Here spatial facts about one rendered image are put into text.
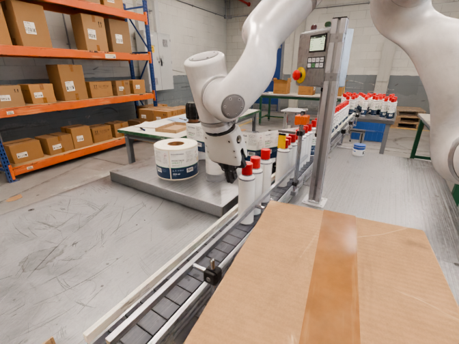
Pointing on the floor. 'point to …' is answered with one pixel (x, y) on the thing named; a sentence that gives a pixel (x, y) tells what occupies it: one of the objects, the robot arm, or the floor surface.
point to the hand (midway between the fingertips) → (231, 174)
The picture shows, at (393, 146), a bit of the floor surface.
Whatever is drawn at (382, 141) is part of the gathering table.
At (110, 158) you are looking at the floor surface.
